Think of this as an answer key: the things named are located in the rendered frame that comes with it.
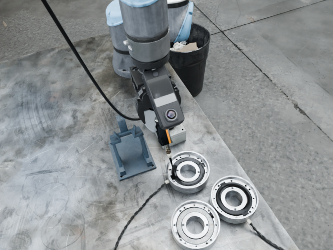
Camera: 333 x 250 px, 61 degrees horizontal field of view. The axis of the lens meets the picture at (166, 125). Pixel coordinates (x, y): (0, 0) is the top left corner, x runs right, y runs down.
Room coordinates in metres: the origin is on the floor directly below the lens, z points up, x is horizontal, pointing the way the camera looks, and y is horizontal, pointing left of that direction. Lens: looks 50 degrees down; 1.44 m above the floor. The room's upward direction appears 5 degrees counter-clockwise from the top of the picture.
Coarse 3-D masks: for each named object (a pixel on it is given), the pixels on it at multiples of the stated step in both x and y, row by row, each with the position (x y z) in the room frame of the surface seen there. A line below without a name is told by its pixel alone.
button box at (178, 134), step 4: (156, 120) 0.52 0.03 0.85; (180, 124) 0.49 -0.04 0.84; (172, 128) 0.48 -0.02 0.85; (176, 128) 0.48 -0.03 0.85; (180, 128) 0.48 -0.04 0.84; (184, 128) 0.48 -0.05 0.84; (156, 132) 0.49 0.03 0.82; (172, 132) 0.47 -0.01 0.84; (176, 132) 0.47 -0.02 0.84; (180, 132) 0.47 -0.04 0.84; (184, 132) 0.47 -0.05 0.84; (172, 136) 0.46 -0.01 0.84; (176, 136) 0.46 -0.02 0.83; (180, 136) 0.47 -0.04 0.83; (184, 136) 0.47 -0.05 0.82; (172, 140) 0.46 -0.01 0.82; (176, 140) 0.46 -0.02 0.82; (180, 140) 0.47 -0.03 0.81; (184, 140) 0.47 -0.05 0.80; (172, 144) 0.46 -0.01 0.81; (164, 148) 0.45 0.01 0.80
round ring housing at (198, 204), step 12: (180, 204) 0.27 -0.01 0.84; (192, 204) 0.27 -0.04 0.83; (204, 204) 0.26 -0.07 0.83; (192, 216) 0.24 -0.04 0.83; (204, 216) 0.24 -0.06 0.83; (216, 216) 0.24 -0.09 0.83; (204, 228) 0.21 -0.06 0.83; (216, 228) 0.21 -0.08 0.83; (180, 240) 0.20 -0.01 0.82; (216, 240) 0.19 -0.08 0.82
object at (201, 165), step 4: (180, 160) 0.39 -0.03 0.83; (184, 160) 0.39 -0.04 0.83; (188, 160) 0.39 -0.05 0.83; (192, 160) 0.39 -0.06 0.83; (196, 160) 0.38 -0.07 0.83; (176, 164) 0.38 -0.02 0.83; (200, 164) 0.37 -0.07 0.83; (204, 164) 0.37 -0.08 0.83; (176, 168) 0.37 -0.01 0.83; (200, 168) 0.36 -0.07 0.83; (172, 172) 0.36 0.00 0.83; (200, 172) 0.35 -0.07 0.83; (204, 172) 0.35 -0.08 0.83; (172, 176) 0.35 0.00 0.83; (176, 176) 0.35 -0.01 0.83; (200, 176) 0.34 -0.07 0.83; (172, 180) 0.34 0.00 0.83; (176, 180) 0.33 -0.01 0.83; (180, 180) 0.33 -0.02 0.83; (196, 180) 0.33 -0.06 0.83; (200, 180) 0.33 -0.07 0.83; (180, 184) 0.32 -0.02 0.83; (184, 184) 0.32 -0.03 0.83; (188, 184) 0.32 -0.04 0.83; (192, 184) 0.32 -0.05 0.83; (196, 184) 0.32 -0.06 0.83
